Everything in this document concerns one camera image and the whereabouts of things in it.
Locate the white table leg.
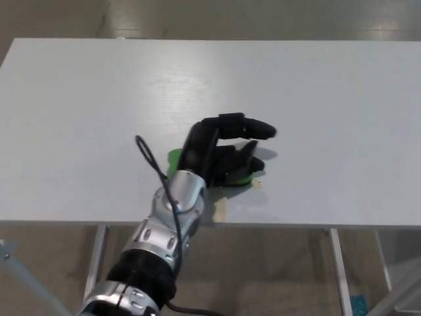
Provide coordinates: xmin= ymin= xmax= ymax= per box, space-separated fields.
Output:
xmin=374 ymin=230 xmax=394 ymax=292
xmin=82 ymin=225 xmax=111 ymax=307
xmin=330 ymin=228 xmax=353 ymax=316

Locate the grey metal frame bar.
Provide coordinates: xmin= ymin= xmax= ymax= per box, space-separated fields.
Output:
xmin=368 ymin=259 xmax=421 ymax=316
xmin=0 ymin=239 xmax=72 ymax=316

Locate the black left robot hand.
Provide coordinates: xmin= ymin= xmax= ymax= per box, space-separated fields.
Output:
xmin=178 ymin=113 xmax=277 ymax=186

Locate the long beige masking tape strip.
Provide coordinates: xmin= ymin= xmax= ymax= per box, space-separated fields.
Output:
xmin=212 ymin=198 xmax=228 ymax=223

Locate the teal object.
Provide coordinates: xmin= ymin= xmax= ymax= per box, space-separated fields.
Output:
xmin=350 ymin=295 xmax=368 ymax=316

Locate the green whiteboard eraser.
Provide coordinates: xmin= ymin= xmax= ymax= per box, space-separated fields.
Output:
xmin=166 ymin=147 xmax=254 ymax=188

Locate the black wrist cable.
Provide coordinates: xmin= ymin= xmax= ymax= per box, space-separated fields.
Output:
xmin=134 ymin=134 xmax=228 ymax=316

